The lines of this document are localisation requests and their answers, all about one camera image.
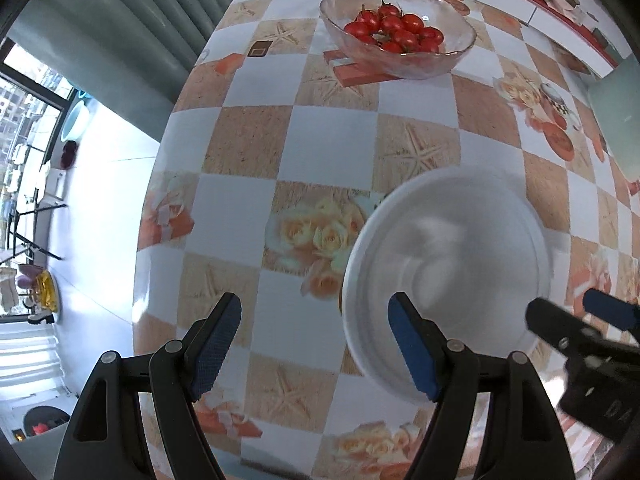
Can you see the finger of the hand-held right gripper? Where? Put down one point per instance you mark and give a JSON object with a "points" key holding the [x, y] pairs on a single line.
{"points": [[552, 322], [612, 310]]}

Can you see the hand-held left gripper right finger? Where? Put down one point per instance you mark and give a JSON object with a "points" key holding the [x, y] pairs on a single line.
{"points": [[412, 347]]}

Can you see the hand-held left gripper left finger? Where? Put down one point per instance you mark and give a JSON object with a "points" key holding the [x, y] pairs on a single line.
{"points": [[217, 345]]}

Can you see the white bowl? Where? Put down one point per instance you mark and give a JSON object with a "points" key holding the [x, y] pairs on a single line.
{"points": [[450, 250]]}

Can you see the yellow round container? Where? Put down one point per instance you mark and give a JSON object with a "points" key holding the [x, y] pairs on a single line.
{"points": [[47, 290]]}

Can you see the pale green cutting board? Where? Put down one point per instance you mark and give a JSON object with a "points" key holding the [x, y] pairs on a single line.
{"points": [[620, 115]]}

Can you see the checkered printed tablecloth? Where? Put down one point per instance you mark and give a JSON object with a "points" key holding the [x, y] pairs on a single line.
{"points": [[250, 150]]}

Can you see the black drying rack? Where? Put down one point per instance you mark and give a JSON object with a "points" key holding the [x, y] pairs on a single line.
{"points": [[30, 230]]}

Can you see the white box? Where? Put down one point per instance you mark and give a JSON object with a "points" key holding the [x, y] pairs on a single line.
{"points": [[56, 185]]}

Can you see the blue and white basin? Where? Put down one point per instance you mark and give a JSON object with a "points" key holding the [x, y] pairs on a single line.
{"points": [[77, 117]]}

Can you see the white cabinet with red top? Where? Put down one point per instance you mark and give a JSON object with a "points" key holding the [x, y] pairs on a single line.
{"points": [[545, 15]]}

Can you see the grey pleated curtain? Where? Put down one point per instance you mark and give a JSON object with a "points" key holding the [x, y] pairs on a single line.
{"points": [[125, 45]]}

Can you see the pile of red cherry tomatoes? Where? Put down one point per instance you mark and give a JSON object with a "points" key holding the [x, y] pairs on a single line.
{"points": [[395, 27]]}

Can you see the clear glass bowl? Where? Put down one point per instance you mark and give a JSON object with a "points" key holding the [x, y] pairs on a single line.
{"points": [[440, 2]]}

